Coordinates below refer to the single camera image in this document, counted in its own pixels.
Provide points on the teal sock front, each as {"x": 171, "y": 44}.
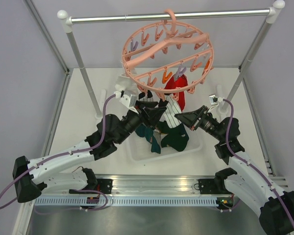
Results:
{"x": 147, "y": 133}

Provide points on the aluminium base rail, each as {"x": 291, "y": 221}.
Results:
{"x": 161, "y": 185}

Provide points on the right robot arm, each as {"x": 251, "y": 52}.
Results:
{"x": 273, "y": 205}

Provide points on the purple clothes peg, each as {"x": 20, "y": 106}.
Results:
{"x": 133, "y": 45}
{"x": 180, "y": 71}

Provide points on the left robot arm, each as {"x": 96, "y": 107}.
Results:
{"x": 30, "y": 176}

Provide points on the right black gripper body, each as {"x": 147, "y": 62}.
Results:
{"x": 205, "y": 122}

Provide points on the teal reindeer sock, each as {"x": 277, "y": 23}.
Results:
{"x": 177, "y": 138}

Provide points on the metal clothes rack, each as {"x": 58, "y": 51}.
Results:
{"x": 271, "y": 14}

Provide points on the black white striped sock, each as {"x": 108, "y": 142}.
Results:
{"x": 171, "y": 104}

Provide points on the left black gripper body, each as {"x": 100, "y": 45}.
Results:
{"x": 142, "y": 117}

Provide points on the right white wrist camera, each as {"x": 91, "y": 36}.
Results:
{"x": 214, "y": 101}

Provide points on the green patterned sock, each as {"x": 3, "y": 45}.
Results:
{"x": 163, "y": 127}

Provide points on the pink round clip hanger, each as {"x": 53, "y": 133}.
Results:
{"x": 165, "y": 45}

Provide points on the white slotted cable duct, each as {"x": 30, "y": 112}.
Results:
{"x": 127, "y": 201}

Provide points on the orange clothes peg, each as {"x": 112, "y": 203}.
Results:
{"x": 166, "y": 76}

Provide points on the white plastic basket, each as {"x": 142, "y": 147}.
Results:
{"x": 139, "y": 149}

